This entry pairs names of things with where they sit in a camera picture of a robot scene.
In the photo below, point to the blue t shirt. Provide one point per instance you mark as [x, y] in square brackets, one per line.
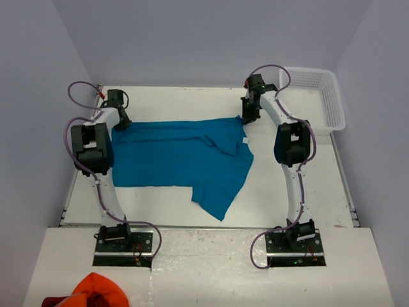
[211, 157]

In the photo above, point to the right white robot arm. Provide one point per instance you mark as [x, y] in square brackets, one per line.
[294, 146]

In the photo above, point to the white plastic basket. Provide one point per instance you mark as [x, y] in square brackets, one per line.
[313, 94]

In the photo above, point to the orange t shirt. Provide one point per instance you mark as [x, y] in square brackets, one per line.
[97, 290]

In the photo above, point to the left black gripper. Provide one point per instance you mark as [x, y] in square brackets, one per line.
[124, 125]

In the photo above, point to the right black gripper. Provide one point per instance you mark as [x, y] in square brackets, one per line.
[248, 117]

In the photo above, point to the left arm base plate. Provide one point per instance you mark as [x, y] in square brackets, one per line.
[135, 251]

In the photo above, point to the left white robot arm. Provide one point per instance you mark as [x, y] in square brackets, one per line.
[93, 155]

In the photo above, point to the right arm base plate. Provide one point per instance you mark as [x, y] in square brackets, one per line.
[281, 251]

